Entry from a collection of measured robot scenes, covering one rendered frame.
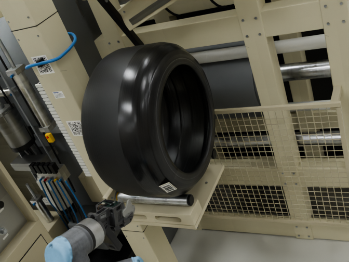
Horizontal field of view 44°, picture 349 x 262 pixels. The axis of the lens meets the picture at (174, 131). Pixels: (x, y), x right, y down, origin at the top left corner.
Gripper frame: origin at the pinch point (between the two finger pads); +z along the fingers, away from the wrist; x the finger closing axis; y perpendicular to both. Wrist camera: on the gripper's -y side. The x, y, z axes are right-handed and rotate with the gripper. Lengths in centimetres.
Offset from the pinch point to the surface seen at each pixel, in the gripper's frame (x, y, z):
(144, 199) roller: 10.0, -7.7, 22.2
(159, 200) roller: 2.7, -6.8, 22.3
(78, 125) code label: 34.7, 23.1, 17.4
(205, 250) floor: 23, -77, 100
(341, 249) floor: -53, -65, 111
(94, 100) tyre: 12.1, 37.2, 2.2
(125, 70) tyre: 2.7, 46.0, 8.6
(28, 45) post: 42, 56, 5
